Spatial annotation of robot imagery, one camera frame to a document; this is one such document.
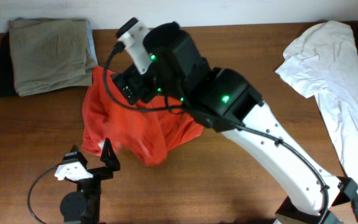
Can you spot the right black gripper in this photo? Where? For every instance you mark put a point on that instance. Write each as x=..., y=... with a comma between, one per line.
x=135, y=84

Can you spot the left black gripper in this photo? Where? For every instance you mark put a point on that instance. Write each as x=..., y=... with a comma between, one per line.
x=110, y=160

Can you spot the orange t-shirt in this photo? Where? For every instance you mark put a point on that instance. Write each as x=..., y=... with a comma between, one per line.
x=149, y=136

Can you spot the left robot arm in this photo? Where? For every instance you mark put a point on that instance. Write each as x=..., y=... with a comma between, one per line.
x=83, y=205

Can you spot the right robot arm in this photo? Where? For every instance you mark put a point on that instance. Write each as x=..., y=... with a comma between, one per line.
x=167, y=63

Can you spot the folded light blue garment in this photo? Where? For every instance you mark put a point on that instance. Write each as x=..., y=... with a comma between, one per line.
x=91, y=47

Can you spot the folded olive green garment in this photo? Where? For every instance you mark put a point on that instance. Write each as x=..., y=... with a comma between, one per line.
x=49, y=54

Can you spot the folded black garment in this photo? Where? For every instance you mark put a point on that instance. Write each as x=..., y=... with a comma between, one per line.
x=6, y=69

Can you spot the white shirt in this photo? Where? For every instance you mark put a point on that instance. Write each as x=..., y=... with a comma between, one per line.
x=323, y=63

